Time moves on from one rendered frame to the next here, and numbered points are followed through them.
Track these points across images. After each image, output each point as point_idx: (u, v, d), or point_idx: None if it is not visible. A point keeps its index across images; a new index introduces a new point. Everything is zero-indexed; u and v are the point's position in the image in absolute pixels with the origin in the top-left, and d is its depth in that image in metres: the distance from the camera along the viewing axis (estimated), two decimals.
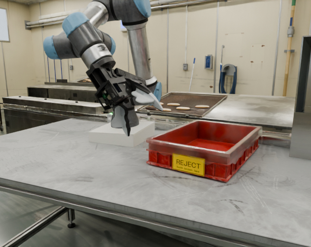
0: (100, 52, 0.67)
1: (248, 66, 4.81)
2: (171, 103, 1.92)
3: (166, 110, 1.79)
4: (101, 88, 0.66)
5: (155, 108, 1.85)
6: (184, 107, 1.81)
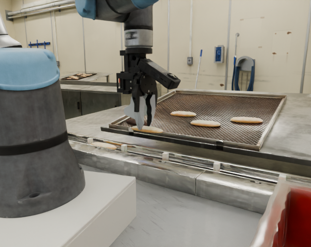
0: (125, 40, 0.66)
1: (270, 59, 3.85)
2: (180, 112, 0.95)
3: (151, 131, 0.68)
4: None
5: (146, 123, 0.89)
6: (206, 120, 0.85)
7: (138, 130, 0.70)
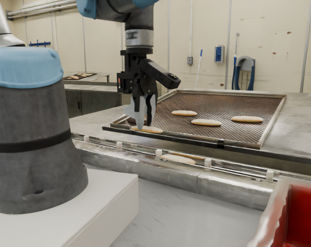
0: (126, 40, 0.66)
1: (270, 59, 3.86)
2: (181, 111, 0.96)
3: (151, 130, 0.68)
4: None
5: None
6: (207, 119, 0.85)
7: (138, 130, 0.70)
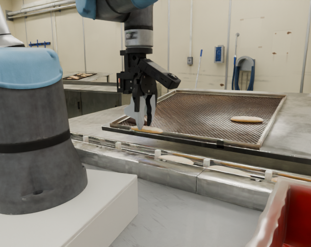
0: (125, 40, 0.66)
1: (270, 59, 3.86)
2: (142, 126, 0.71)
3: None
4: None
5: (147, 122, 0.90)
6: (178, 157, 0.68)
7: None
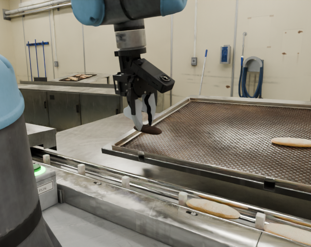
0: (116, 43, 0.63)
1: (279, 60, 3.65)
2: (206, 204, 0.47)
3: None
4: None
5: (160, 130, 0.69)
6: (301, 230, 0.39)
7: None
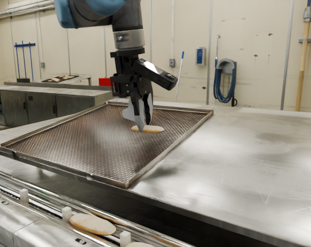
0: (116, 43, 0.62)
1: (251, 61, 3.73)
2: (86, 219, 0.46)
3: None
4: (117, 75, 0.69)
5: None
6: None
7: None
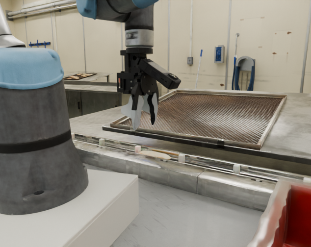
0: (126, 40, 0.66)
1: (270, 59, 3.86)
2: None
3: None
4: None
5: None
6: None
7: None
